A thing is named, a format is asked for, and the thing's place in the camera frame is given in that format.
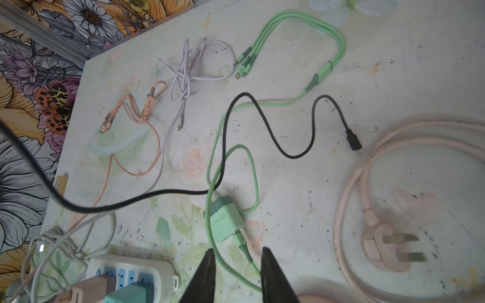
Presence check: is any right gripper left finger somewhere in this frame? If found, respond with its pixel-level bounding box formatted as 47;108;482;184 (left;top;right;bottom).
179;249;216;303

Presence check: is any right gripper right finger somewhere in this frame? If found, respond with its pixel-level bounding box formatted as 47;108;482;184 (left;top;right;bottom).
260;247;299;303

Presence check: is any teal charger plug light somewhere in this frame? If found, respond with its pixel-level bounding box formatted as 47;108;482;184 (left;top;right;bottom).
103;282;154;303

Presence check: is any green charger plug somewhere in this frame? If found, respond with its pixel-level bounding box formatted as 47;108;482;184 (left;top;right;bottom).
209;196;245;243

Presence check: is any white blue power strip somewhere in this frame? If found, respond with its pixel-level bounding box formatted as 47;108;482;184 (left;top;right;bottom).
86;254;181;302

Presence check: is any pink charger plug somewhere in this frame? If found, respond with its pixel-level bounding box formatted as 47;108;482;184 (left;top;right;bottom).
53;275;116;303

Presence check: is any black thin cable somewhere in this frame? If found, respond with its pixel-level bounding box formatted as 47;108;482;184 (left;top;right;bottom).
0;92;364;213

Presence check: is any pink multi-head cable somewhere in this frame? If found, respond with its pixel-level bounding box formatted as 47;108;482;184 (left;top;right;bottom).
7;80;169;303

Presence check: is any green usb cable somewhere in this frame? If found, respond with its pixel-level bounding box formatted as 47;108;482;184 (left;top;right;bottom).
204;9;347;293

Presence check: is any gold tag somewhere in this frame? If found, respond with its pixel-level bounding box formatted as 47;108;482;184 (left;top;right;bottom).
54;174;69;196

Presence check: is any white paper butterfly far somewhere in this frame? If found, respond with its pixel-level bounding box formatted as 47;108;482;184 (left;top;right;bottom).
308;0;397;16

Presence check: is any round socket pink cable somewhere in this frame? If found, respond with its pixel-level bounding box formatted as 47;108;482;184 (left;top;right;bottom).
333;119;485;303

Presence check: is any power strip translucent cable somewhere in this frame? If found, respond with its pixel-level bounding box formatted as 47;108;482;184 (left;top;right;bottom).
20;210;117;303

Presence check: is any white tangled cable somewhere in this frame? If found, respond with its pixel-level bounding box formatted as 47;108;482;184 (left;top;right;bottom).
143;37;238;190

